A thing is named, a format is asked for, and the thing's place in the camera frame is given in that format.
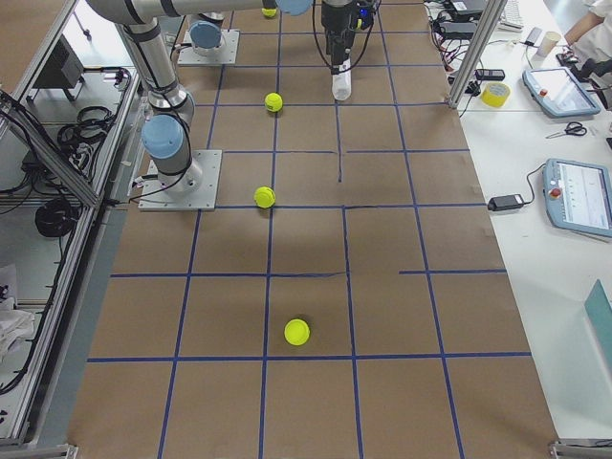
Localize black power adapter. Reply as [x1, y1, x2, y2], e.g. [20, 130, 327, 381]
[487, 194, 525, 211]

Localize upper teach pendant tablet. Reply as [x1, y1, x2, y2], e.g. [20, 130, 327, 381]
[522, 67, 601, 118]

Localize white crumpled cloth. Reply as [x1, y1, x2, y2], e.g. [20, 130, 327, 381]
[0, 265, 37, 355]

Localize tennis ball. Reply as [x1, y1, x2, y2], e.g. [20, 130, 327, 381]
[283, 317, 311, 346]
[253, 186, 276, 208]
[264, 92, 284, 113]
[261, 8, 278, 19]

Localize white blue tennis ball can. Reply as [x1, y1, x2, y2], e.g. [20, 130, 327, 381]
[332, 58, 352, 101]

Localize aluminium frame post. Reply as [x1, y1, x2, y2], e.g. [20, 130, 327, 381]
[448, 0, 507, 109]

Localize black remote device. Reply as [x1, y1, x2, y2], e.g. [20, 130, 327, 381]
[474, 69, 506, 81]

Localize black handled scissors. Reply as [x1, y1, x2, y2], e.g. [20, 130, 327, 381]
[546, 121, 588, 139]

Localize tennis ball far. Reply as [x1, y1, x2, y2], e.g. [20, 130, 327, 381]
[264, 92, 284, 113]

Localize teach pendant tablet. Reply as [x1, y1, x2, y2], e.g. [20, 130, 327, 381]
[522, 67, 601, 118]
[542, 159, 611, 238]

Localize tennis ball near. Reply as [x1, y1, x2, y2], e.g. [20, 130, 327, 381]
[283, 317, 311, 346]

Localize lower teach pendant tablet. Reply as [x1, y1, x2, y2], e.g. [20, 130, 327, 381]
[542, 159, 611, 238]

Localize paper cup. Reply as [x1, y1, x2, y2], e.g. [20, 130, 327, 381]
[536, 31, 561, 57]

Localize tennis ball middle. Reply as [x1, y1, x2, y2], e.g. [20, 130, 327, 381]
[253, 186, 276, 208]

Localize yellow tape roll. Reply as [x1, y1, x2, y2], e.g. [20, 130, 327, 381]
[481, 81, 511, 108]

